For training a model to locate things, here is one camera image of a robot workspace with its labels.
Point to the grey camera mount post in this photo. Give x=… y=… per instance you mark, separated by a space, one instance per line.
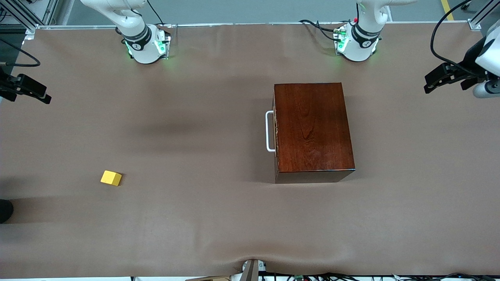
x=250 y=271

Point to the brown table cover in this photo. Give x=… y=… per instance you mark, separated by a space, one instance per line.
x=195 y=218

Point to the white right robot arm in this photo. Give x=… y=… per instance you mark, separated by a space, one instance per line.
x=144 y=50

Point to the dark wooden cabinet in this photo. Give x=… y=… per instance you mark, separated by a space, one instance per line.
x=312 y=128

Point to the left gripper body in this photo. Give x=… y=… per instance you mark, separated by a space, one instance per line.
x=470 y=58

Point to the black round object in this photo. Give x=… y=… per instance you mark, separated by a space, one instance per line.
x=5 y=210

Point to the aluminium frame struts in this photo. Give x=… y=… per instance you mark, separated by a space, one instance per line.
x=23 y=15

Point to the aluminium frame strut with bracket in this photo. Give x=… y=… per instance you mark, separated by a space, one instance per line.
x=474 y=25

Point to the brown cardboard piece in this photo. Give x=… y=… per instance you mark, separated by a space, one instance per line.
x=207 y=278

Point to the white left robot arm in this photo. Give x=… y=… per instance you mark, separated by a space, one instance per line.
x=359 y=50

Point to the yellow wooden block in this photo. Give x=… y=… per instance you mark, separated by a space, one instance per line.
x=110 y=178

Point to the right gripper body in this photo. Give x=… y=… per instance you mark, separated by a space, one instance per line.
x=4 y=86

